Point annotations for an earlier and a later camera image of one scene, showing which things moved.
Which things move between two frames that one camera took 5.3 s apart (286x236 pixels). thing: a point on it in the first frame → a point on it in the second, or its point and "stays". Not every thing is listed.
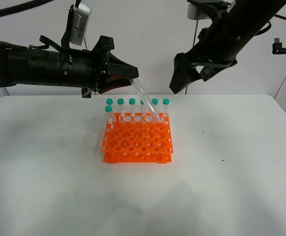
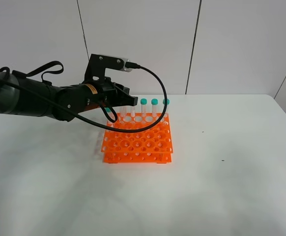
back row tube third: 132,102 stays
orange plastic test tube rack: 137,137 stays
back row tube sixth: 165,103 stays
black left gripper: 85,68 → 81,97
